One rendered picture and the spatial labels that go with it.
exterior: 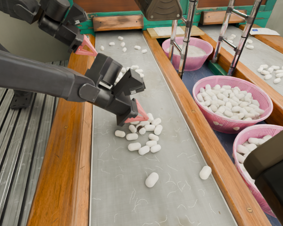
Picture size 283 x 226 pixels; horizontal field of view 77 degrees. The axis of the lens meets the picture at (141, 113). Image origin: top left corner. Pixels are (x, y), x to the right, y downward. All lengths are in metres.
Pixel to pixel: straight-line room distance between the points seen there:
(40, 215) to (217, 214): 0.36
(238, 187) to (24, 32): 2.06
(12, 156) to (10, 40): 1.63
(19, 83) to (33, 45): 1.83
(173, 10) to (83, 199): 0.45
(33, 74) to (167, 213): 0.38
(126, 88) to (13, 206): 0.42
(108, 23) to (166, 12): 0.78
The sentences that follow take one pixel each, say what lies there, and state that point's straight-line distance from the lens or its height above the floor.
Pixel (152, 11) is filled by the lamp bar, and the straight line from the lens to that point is 0.43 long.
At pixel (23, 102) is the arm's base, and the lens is 0.90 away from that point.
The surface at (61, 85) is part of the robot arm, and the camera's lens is 0.38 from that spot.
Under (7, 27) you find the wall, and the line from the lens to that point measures 2.17.
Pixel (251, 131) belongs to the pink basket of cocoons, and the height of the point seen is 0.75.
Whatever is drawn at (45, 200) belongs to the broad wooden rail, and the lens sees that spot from 0.47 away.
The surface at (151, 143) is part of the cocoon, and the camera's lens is 0.51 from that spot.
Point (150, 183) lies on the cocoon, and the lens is 0.44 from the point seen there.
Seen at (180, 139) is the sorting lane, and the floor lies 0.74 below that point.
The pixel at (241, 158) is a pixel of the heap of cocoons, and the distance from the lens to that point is 0.56.
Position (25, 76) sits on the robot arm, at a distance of 0.35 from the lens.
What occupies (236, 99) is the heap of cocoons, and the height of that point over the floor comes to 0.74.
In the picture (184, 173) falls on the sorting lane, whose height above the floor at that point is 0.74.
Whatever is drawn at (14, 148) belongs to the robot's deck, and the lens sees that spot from 0.74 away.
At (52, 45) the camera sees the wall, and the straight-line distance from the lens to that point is 2.15.
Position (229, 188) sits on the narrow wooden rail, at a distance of 0.47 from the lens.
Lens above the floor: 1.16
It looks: 43 degrees down
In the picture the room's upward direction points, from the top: straight up
